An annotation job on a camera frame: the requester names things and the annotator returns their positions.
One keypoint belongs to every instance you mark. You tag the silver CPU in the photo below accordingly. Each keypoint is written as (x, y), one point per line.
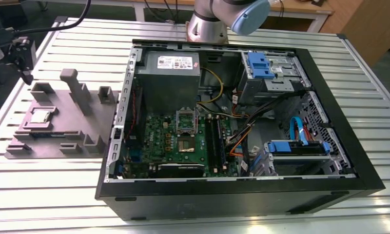
(41, 115)

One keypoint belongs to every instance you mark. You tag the CPU socket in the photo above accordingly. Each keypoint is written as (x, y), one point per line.
(185, 144)

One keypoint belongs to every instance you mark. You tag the RAM stick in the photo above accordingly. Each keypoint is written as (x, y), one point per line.
(47, 134)

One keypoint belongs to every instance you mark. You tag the grey parts rack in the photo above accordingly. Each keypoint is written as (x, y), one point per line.
(45, 148)

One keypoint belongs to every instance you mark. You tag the black case fan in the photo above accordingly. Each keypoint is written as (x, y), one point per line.
(138, 122)

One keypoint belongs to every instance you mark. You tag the silver power supply unit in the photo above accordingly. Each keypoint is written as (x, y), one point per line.
(169, 90)

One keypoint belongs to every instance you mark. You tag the blue board connector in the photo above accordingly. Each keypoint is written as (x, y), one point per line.
(135, 156)

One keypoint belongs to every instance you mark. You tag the green motherboard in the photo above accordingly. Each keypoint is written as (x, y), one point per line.
(169, 156)

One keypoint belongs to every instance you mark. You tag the black graphics card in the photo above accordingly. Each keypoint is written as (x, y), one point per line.
(181, 170)

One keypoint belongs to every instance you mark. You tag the blue disk carrier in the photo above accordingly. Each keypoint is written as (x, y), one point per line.
(259, 68)

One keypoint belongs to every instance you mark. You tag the silver drive cage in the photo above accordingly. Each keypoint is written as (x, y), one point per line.
(334, 165)
(279, 85)

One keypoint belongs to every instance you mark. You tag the black PC case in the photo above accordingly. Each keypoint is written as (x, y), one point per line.
(214, 202)

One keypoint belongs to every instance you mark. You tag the hard disk in blue carrier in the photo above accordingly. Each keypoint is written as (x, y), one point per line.
(282, 147)

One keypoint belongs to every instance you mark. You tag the wooden cabinet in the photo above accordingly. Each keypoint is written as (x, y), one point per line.
(370, 24)

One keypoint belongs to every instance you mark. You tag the wooden desk white frame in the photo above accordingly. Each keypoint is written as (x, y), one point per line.
(305, 8)

